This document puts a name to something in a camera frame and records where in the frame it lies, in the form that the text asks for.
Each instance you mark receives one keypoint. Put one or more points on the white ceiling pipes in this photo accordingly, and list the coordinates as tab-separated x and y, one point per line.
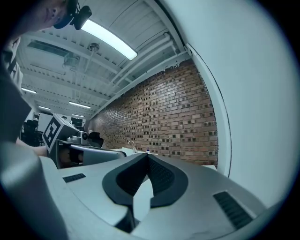
150	56

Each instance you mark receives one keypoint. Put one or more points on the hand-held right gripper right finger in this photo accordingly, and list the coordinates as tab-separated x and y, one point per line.
199	187

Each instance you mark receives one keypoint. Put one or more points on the dark computer monitor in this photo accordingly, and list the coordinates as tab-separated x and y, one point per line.
77	122

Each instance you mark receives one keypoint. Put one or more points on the small blue-capped bottle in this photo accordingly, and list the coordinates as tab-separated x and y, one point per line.
147	150

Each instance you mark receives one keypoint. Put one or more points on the person's left forearm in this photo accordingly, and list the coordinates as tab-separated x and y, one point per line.
32	148

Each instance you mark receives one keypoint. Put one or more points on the person's head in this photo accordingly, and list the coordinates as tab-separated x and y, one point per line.
50	11

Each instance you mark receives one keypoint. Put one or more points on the long ceiling light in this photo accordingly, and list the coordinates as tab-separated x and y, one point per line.
110	37

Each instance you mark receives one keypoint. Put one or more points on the round ceiling mount with pole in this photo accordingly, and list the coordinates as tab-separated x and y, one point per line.
93	46

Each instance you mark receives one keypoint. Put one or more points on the small ceiling light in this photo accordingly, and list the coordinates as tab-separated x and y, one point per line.
79	104
29	90
44	108

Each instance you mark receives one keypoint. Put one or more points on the white counter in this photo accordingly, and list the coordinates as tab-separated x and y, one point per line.
126	152

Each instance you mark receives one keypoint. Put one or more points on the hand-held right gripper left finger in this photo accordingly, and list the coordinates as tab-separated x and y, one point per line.
89	187

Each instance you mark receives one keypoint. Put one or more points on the metal faucet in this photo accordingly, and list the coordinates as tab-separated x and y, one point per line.
132	145

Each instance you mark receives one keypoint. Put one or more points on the black head-worn camera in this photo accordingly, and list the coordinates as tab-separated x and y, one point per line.
80	17

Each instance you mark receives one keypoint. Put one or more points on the black office chair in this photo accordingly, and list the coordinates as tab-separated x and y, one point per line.
95	139
30	132

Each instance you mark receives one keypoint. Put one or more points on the person's left hand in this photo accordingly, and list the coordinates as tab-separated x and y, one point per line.
64	158

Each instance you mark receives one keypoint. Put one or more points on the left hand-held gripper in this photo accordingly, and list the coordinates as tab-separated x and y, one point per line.
52	131

